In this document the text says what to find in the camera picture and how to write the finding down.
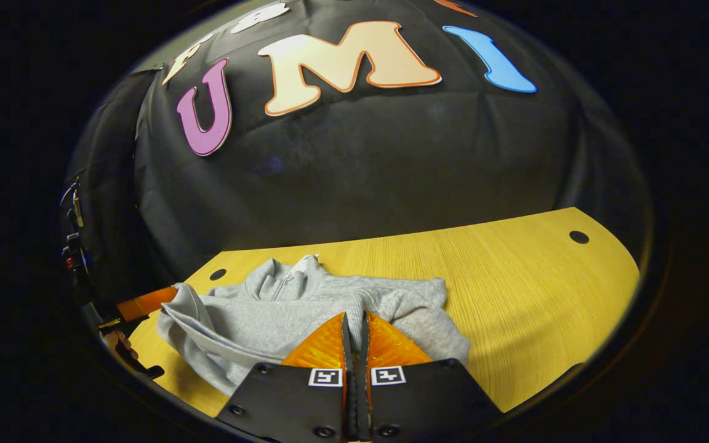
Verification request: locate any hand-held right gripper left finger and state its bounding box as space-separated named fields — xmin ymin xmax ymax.
xmin=215 ymin=312 xmax=358 ymax=443

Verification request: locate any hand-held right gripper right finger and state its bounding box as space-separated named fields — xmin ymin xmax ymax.
xmin=358 ymin=311 xmax=504 ymax=443

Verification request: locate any gray sweatshirt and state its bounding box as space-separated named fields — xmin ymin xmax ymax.
xmin=158 ymin=254 xmax=471 ymax=396

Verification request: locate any black backdrop cloth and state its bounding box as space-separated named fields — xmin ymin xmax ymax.
xmin=62 ymin=0 xmax=654 ymax=308

